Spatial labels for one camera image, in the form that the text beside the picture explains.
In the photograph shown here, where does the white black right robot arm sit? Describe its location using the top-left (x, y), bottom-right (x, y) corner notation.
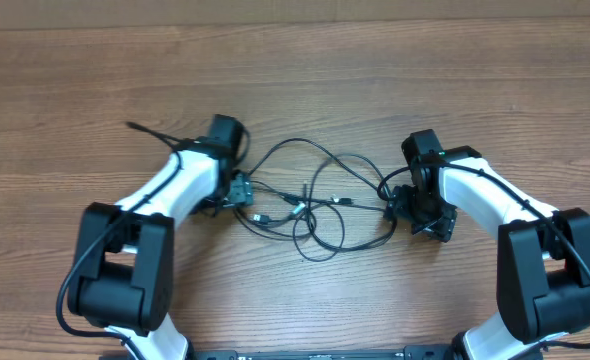
top-left (385, 143), bottom-right (590, 359)

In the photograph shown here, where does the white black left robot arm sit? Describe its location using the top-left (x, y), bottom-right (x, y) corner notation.
top-left (56, 135), bottom-right (240, 359)

